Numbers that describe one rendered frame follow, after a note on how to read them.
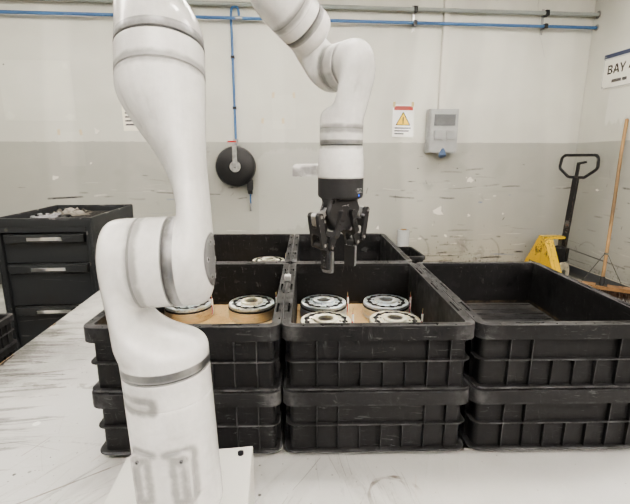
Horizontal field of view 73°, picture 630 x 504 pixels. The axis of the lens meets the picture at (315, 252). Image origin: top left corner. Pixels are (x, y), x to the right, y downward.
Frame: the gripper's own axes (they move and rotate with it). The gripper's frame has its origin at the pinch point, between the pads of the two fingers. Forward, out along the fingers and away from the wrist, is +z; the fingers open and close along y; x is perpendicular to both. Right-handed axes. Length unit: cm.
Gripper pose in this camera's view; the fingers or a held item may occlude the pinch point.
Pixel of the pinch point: (339, 260)
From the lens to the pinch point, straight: 73.1
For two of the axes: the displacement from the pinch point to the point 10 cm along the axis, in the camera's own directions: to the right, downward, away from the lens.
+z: 0.0, 9.7, 2.2
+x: -7.4, -1.5, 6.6
